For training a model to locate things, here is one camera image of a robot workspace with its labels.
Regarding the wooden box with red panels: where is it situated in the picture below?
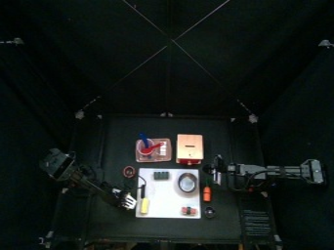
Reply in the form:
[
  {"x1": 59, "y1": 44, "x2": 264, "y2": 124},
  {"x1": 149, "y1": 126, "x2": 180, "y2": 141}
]
[{"x1": 176, "y1": 133, "x2": 205, "y2": 166}]

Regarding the dark green segmented block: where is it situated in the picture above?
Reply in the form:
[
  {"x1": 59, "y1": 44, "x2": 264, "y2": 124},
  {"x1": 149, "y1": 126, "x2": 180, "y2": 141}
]
[{"x1": 153, "y1": 171, "x2": 173, "y2": 181}]

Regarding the small orange toy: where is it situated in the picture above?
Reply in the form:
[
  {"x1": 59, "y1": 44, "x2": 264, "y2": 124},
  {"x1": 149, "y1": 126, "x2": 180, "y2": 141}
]
[{"x1": 202, "y1": 186, "x2": 213, "y2": 203}]

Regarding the red ring with copper spirals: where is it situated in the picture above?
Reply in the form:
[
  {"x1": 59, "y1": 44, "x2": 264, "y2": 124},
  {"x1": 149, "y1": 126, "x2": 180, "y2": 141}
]
[{"x1": 122, "y1": 165, "x2": 138, "y2": 178}]

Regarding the vertical metal frame pole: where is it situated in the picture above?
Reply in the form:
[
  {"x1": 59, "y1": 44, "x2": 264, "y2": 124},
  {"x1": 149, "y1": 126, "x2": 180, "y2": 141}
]
[{"x1": 165, "y1": 40, "x2": 173, "y2": 115}]

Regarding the red toy utensil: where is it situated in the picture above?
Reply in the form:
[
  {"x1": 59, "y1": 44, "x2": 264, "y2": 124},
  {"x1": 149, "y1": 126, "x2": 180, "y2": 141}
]
[{"x1": 142, "y1": 141, "x2": 166, "y2": 154}]

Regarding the steel cooking pot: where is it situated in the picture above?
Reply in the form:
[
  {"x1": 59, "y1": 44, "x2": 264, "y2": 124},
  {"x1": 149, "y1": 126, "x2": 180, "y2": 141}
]
[{"x1": 177, "y1": 172, "x2": 200, "y2": 194}]

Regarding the black printed label sheet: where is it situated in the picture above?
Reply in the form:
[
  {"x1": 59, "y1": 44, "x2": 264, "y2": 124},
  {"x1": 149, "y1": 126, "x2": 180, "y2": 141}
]
[{"x1": 242, "y1": 208, "x2": 274, "y2": 243}]

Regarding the yellow topped white block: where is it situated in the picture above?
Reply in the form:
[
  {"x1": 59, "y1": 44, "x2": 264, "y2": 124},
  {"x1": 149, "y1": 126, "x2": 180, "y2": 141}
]
[{"x1": 139, "y1": 197, "x2": 151, "y2": 216}]

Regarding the small black round object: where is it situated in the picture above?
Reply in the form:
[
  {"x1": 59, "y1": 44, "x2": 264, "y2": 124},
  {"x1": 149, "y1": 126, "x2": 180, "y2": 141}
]
[{"x1": 204, "y1": 206, "x2": 217, "y2": 219}]

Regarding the white cutting board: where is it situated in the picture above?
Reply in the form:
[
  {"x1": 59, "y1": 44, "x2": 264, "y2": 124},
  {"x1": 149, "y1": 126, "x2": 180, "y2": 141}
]
[{"x1": 135, "y1": 167, "x2": 202, "y2": 220}]

